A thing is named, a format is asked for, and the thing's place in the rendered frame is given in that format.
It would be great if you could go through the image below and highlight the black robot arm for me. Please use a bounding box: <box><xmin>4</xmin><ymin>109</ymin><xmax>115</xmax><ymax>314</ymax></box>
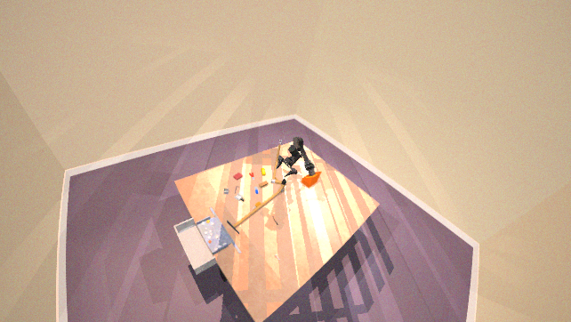
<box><xmin>285</xmin><ymin>137</ymin><xmax>316</xmax><ymax>176</ymax></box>

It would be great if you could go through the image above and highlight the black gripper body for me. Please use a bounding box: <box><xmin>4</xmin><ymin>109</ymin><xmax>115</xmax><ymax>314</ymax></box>
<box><xmin>278</xmin><ymin>156</ymin><xmax>298</xmax><ymax>175</ymax></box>

